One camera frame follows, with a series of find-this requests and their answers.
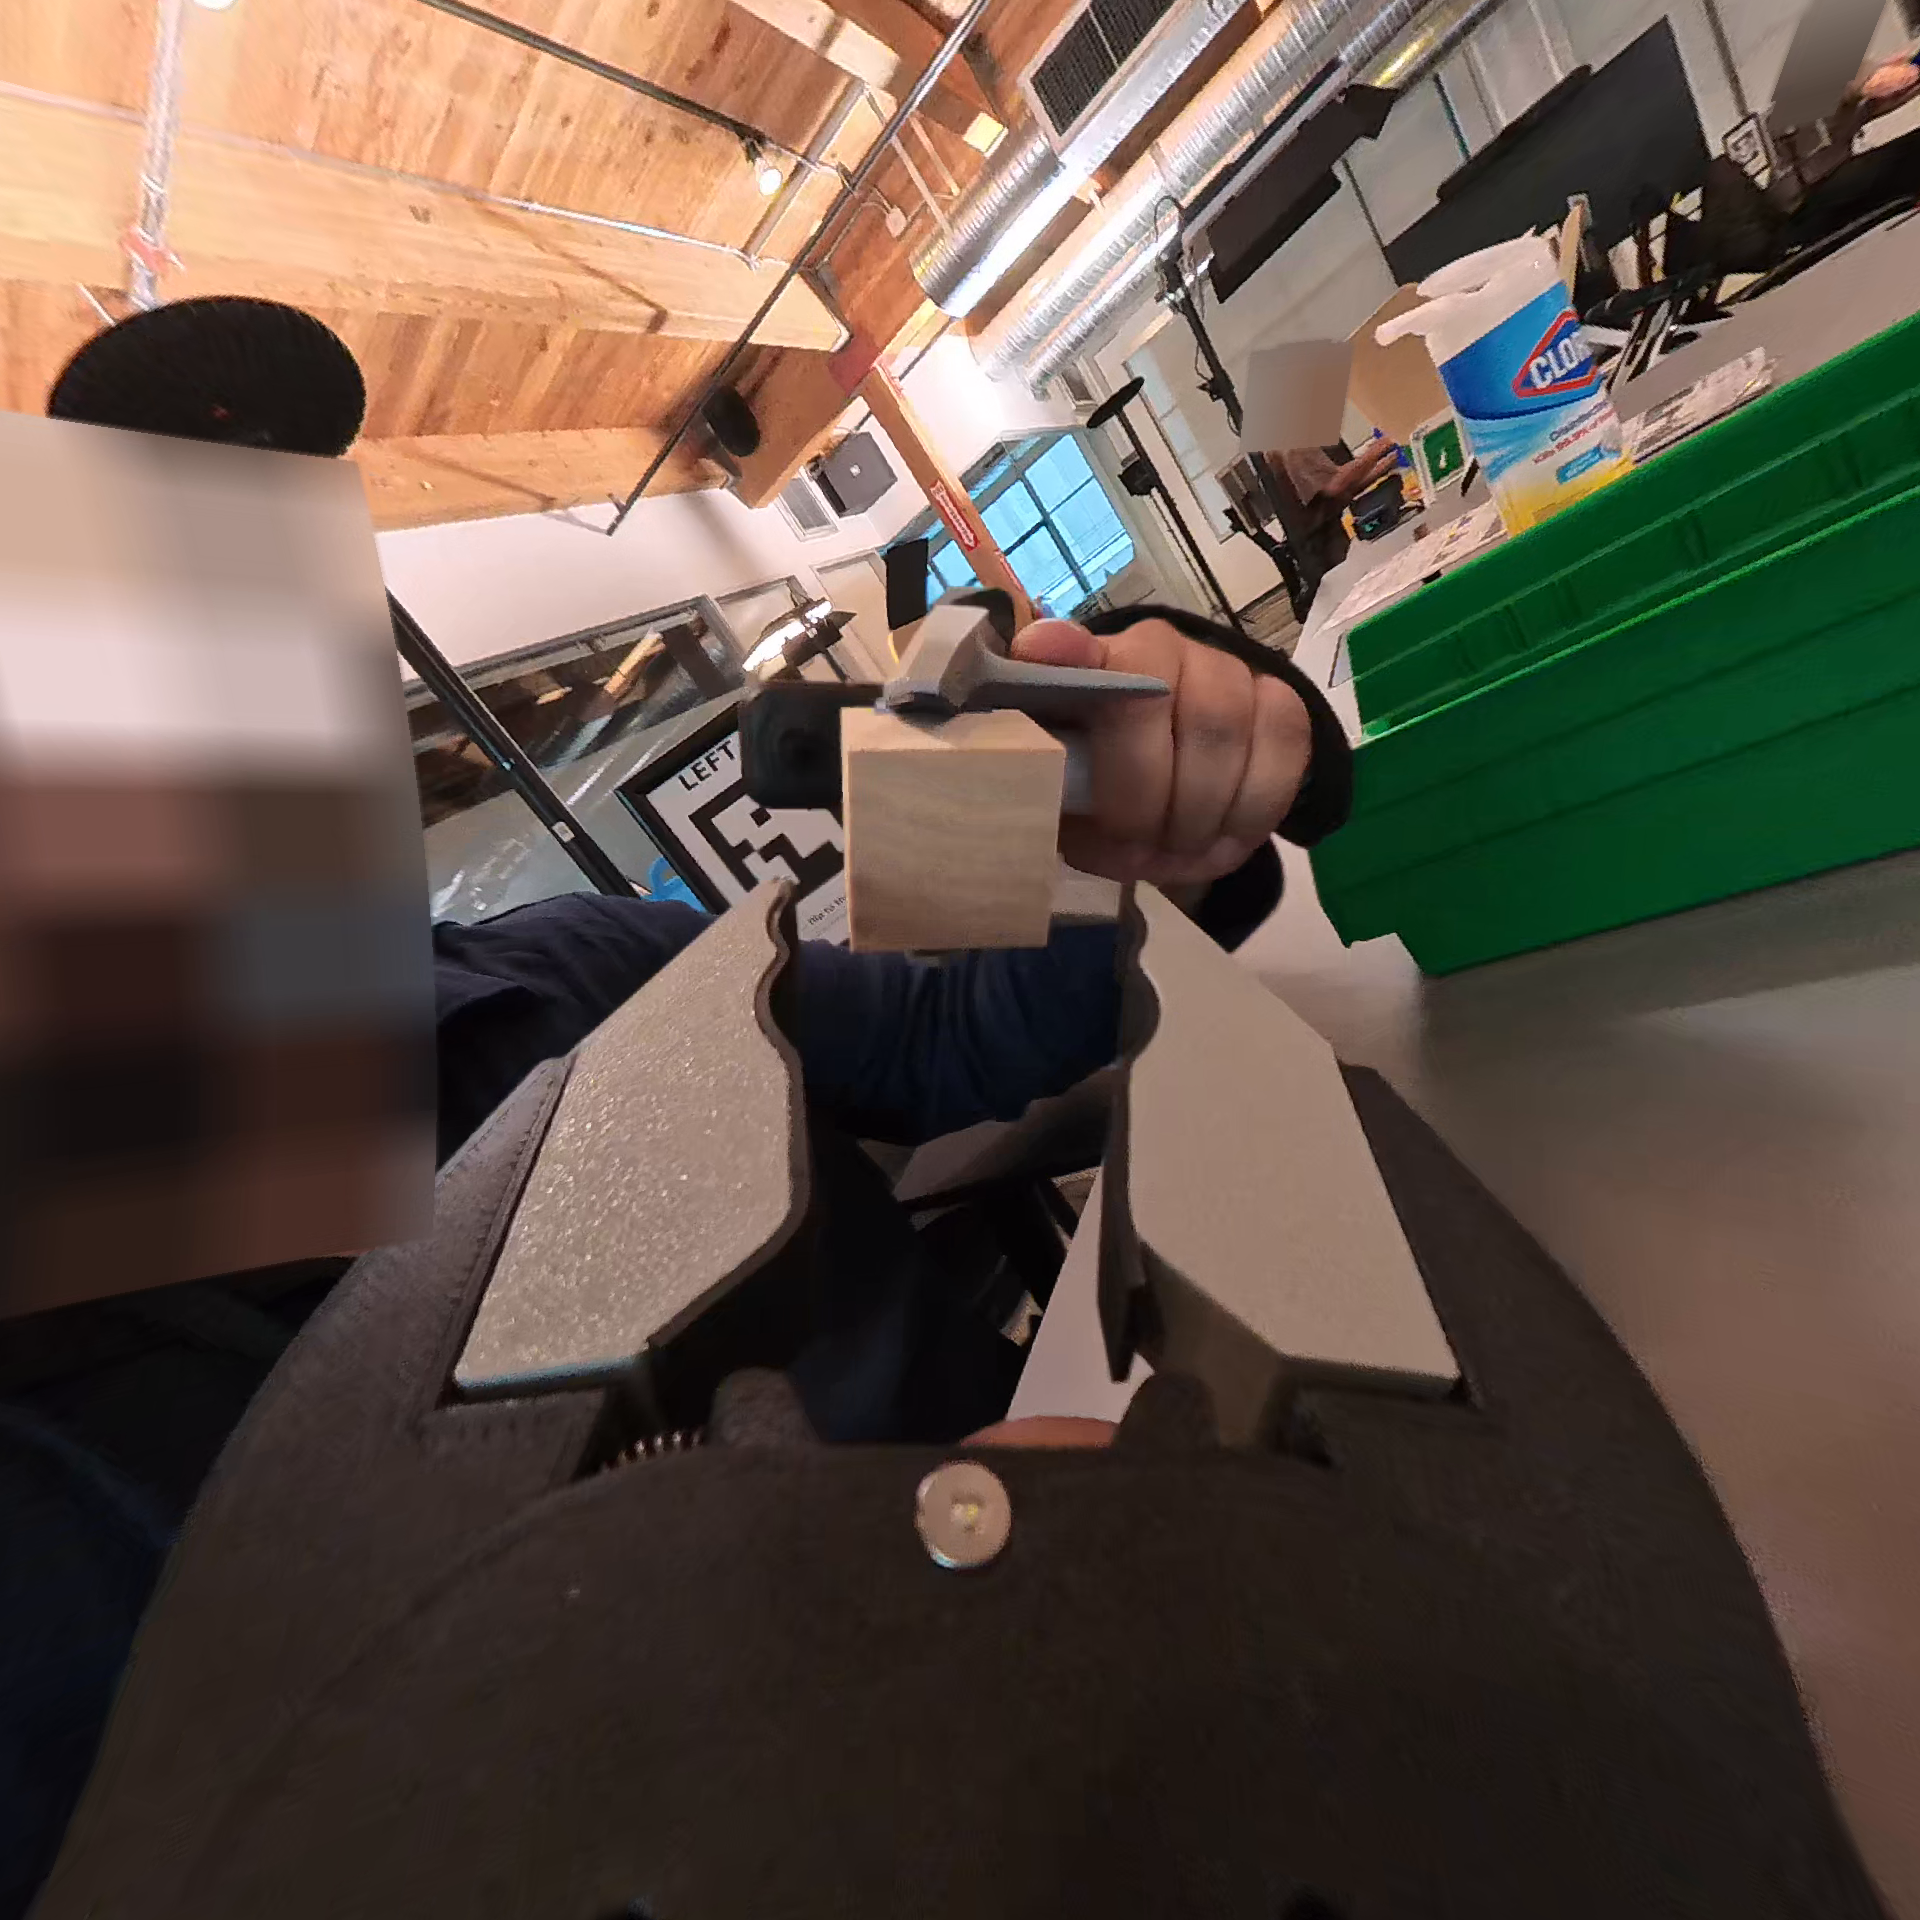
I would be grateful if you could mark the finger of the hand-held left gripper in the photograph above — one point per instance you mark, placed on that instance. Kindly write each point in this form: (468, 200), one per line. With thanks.
(1088, 901)
(954, 652)

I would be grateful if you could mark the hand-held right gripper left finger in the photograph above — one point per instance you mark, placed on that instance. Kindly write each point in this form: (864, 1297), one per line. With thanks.
(644, 1201)

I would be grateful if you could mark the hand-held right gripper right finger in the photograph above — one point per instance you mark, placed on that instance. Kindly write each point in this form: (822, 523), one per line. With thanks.
(1275, 1201)

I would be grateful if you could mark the blue-striped wooden cube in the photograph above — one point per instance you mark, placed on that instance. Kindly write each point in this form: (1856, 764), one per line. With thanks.
(954, 833)

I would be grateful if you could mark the green plastic bin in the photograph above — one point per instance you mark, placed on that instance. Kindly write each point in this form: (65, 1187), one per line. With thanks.
(1650, 721)

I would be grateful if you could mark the person's left forearm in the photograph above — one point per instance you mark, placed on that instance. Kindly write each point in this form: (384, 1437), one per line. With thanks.
(960, 1036)

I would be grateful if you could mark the person's left hand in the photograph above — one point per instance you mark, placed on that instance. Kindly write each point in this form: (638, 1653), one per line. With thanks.
(1201, 751)

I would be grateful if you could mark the black-white patterned sign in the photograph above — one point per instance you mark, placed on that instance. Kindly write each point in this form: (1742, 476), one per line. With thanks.
(720, 839)

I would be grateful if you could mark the ceiling spot lamp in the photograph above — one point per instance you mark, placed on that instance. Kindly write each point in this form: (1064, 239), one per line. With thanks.
(766, 176)

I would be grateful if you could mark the cardboard box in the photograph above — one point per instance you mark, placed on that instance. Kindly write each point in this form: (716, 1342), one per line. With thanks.
(1395, 368)

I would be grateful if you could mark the black hanging screen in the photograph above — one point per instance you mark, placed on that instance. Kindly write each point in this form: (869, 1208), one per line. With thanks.
(1290, 196)

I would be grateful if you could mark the ceiling air vent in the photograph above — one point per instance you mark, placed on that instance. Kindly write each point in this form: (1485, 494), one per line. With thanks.
(1101, 60)

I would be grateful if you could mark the disinfecting wipes canister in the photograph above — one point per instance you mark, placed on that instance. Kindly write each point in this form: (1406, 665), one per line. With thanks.
(1530, 389)

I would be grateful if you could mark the white printed paper sheet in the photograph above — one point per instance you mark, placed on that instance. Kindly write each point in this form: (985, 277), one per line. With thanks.
(1693, 398)

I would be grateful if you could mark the black computer monitor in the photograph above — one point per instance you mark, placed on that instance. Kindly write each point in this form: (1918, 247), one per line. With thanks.
(1576, 166)

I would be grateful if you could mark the black wall speaker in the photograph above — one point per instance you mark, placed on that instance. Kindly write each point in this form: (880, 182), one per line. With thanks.
(857, 475)

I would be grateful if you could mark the silver air duct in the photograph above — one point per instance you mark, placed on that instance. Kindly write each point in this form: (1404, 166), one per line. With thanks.
(990, 225)
(1109, 284)

